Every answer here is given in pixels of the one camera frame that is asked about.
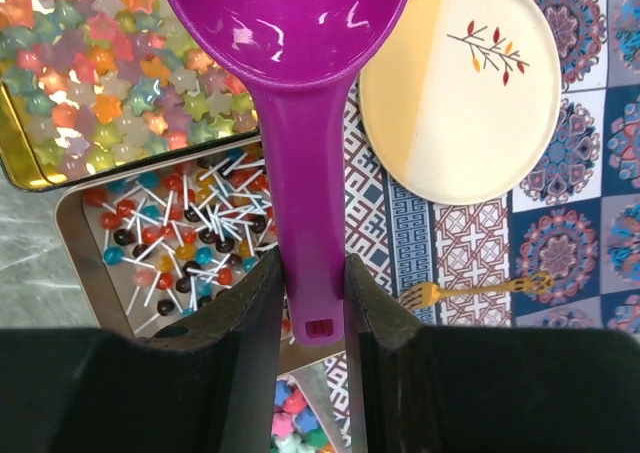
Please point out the tin of lollipops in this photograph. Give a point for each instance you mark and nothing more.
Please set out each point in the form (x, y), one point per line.
(152, 245)

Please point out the purple plastic scoop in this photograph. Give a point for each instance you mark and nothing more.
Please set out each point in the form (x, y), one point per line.
(298, 59)

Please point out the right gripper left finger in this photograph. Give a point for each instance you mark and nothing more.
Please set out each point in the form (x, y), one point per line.
(203, 384)

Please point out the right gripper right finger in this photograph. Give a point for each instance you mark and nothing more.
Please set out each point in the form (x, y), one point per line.
(415, 387)

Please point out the patterned placemat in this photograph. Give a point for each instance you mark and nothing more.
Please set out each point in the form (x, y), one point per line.
(561, 250)

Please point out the cream and orange plate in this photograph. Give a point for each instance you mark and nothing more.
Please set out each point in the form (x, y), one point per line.
(460, 102)

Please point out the gold fork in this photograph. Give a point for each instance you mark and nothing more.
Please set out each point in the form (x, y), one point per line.
(427, 294)

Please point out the tin of pastel star candies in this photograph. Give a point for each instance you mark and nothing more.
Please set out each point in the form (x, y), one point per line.
(303, 415)

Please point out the gold tin of gummy stars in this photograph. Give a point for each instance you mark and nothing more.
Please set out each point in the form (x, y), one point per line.
(88, 86)

